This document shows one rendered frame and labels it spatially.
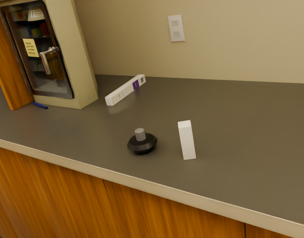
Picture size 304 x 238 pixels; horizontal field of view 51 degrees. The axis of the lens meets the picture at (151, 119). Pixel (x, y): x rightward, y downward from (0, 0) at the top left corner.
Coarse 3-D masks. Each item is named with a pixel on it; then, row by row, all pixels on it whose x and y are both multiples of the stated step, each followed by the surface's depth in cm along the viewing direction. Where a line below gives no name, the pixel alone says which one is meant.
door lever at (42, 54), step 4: (48, 48) 127; (40, 52) 123; (44, 52) 124; (48, 52) 125; (52, 52) 126; (44, 56) 124; (44, 60) 124; (44, 64) 125; (48, 64) 126; (48, 68) 126; (48, 72) 126
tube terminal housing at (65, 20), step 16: (16, 0) 127; (32, 0) 121; (48, 0) 117; (64, 0) 123; (64, 16) 124; (64, 32) 125; (80, 32) 137; (64, 48) 125; (80, 48) 132; (64, 64) 128; (80, 64) 133; (80, 80) 134; (80, 96) 135; (96, 96) 142
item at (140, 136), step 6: (138, 132) 92; (144, 132) 94; (132, 138) 96; (138, 138) 93; (144, 138) 94; (150, 138) 94; (156, 138) 96; (132, 144) 93; (138, 144) 92; (144, 144) 92; (150, 144) 92; (132, 150) 92; (138, 150) 91; (144, 150) 92; (150, 150) 93
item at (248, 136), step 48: (0, 96) 176; (144, 96) 135; (192, 96) 126; (240, 96) 117; (288, 96) 110; (0, 144) 125; (48, 144) 111; (96, 144) 105; (240, 144) 89; (288, 144) 84; (192, 192) 75; (240, 192) 71; (288, 192) 69
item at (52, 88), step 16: (16, 16) 130; (32, 16) 124; (48, 16) 119; (16, 32) 135; (32, 32) 128; (48, 32) 122; (16, 48) 140; (32, 64) 139; (32, 80) 145; (48, 80) 137; (64, 80) 130; (48, 96) 143; (64, 96) 136
